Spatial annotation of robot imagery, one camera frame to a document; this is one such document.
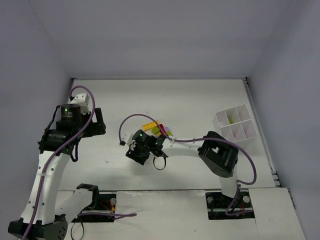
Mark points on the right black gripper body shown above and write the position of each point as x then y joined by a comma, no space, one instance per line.
136,155

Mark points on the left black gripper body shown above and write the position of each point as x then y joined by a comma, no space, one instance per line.
97,122

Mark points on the yellow long lego brick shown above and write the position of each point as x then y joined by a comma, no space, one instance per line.
149,126

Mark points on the dark green lego brick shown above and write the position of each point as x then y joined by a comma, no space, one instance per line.
230,120

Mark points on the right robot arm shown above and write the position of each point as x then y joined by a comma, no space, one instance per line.
220,158

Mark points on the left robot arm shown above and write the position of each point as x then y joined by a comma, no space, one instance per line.
41,218

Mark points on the green square lego brick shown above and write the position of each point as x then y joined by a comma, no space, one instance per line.
155,131

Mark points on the red long lego brick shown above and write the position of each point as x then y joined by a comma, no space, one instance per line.
162,130

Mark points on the white divided container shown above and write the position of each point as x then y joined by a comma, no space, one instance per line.
242,131

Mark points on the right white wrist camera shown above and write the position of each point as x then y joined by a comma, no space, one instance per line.
126,138

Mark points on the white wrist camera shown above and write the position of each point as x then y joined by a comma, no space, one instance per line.
82,99
126,138

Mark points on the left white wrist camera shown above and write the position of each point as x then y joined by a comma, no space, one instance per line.
82,99

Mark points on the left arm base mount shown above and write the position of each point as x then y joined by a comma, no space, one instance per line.
101,210

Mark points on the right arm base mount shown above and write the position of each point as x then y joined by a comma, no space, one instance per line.
218,206

